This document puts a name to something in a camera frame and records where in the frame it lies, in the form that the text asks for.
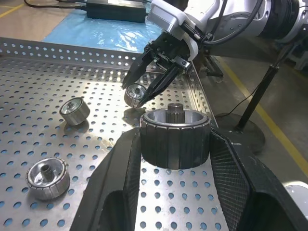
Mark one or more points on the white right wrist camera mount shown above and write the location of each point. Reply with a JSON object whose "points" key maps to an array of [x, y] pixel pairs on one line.
{"points": [[168, 18]]}

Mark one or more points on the black stand with round base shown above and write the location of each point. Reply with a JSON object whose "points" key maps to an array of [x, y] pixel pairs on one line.
{"points": [[243, 132]]}

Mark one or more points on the blue plastic sheet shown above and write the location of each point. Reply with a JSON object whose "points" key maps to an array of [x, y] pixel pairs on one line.
{"points": [[101, 33]]}

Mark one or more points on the perforated steel tray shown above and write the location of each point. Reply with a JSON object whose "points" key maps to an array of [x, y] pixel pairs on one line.
{"points": [[72, 81]]}

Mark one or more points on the black power adapter box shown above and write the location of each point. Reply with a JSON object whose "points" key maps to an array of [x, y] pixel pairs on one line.
{"points": [[115, 10]]}

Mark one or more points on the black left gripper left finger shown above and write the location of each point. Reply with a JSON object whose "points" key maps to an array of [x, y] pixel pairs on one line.
{"points": [[113, 173]]}

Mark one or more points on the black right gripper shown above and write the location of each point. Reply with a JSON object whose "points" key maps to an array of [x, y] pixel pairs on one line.
{"points": [[172, 47]]}

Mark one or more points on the large dark ribbed metal roller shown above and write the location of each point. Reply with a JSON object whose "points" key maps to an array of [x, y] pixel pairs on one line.
{"points": [[173, 144]]}

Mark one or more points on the small silver metal roller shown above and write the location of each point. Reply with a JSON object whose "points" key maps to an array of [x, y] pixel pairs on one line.
{"points": [[49, 180], [132, 94], [75, 112]]}

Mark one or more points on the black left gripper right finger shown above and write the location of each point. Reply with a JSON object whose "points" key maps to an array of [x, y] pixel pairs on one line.
{"points": [[252, 183]]}

